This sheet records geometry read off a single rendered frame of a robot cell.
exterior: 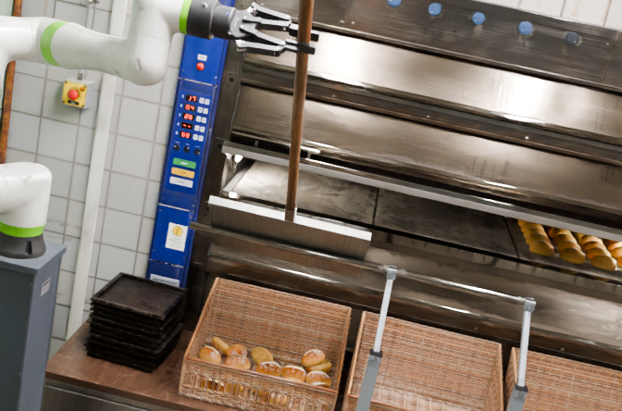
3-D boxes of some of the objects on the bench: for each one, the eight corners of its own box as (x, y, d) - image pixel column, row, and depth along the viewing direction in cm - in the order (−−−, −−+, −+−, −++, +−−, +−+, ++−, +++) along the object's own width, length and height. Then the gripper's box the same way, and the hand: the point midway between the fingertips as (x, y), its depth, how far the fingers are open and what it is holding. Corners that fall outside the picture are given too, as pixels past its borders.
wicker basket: (347, 370, 346) (361, 308, 339) (485, 404, 342) (503, 342, 334) (335, 433, 299) (352, 363, 292) (495, 474, 295) (516, 403, 288)
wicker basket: (203, 337, 348) (215, 274, 341) (339, 368, 346) (354, 305, 339) (174, 395, 301) (186, 325, 294) (330, 432, 299) (347, 361, 292)
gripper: (226, 4, 204) (324, 26, 203) (207, 57, 197) (308, 80, 195) (225, -17, 197) (326, 6, 196) (205, 39, 190) (310, 62, 189)
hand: (303, 40), depth 196 cm, fingers closed on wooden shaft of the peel, 3 cm apart
